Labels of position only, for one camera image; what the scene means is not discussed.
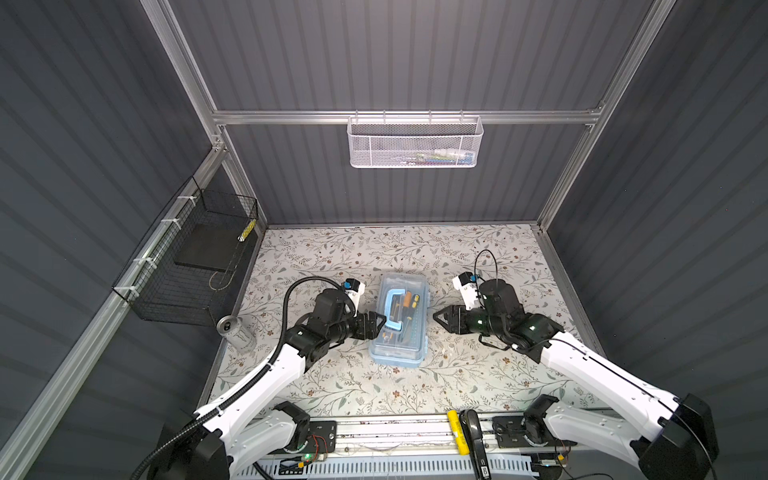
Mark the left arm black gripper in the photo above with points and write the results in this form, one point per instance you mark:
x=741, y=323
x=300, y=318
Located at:
x=372, y=328

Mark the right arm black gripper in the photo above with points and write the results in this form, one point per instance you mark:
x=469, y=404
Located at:
x=454, y=314

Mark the light blue toolbox base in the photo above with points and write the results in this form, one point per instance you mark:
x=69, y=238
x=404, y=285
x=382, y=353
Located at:
x=405, y=354

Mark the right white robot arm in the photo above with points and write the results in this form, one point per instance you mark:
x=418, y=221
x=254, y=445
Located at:
x=663, y=435

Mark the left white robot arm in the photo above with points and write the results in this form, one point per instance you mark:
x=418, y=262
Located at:
x=225, y=435

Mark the yellow tube in basket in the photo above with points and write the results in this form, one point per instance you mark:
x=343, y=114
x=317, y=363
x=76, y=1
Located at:
x=247, y=230

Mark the black foam pad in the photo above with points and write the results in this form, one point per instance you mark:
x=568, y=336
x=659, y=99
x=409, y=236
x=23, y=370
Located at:
x=212, y=248

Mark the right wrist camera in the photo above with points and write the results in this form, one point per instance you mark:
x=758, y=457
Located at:
x=465, y=284

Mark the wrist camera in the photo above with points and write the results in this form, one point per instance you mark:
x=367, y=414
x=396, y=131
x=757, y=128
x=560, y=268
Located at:
x=465, y=284
x=354, y=289

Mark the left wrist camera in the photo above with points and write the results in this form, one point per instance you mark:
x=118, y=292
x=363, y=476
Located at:
x=354, y=289

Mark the black handle tool on rail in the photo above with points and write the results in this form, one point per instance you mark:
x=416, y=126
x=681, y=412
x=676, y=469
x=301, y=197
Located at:
x=472, y=429

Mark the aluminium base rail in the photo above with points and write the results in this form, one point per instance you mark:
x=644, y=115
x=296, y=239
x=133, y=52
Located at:
x=420, y=438

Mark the yellow marker on rail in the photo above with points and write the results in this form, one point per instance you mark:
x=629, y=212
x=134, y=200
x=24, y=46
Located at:
x=457, y=431

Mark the white wire mesh basket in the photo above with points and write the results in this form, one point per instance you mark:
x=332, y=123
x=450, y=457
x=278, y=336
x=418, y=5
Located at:
x=428, y=142

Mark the black wire basket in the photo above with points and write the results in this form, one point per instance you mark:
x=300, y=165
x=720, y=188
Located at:
x=158, y=290

